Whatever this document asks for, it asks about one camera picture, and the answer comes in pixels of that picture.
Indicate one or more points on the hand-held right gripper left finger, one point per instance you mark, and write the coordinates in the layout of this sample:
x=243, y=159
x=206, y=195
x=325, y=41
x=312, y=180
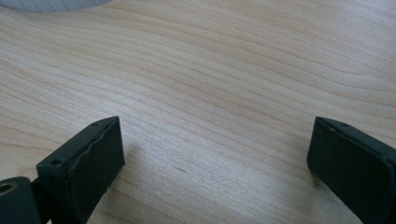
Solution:
x=81, y=174

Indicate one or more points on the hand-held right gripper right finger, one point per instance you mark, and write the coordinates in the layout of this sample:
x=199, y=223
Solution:
x=355, y=168

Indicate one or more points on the white key stand with tray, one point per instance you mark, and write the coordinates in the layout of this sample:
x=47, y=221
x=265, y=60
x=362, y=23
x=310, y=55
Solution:
x=46, y=4

